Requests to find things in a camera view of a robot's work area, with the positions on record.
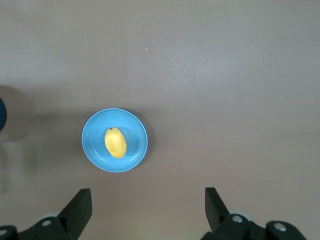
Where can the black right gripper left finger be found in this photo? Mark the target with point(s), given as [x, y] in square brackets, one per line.
[75, 212]

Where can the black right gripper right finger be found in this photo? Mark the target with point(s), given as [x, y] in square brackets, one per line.
[215, 212]

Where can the yellow potato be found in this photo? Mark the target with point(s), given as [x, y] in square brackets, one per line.
[115, 143]

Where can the blue round plate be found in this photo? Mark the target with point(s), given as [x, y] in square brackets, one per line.
[92, 140]

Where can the brown table cloth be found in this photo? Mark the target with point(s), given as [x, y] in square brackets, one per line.
[200, 75]

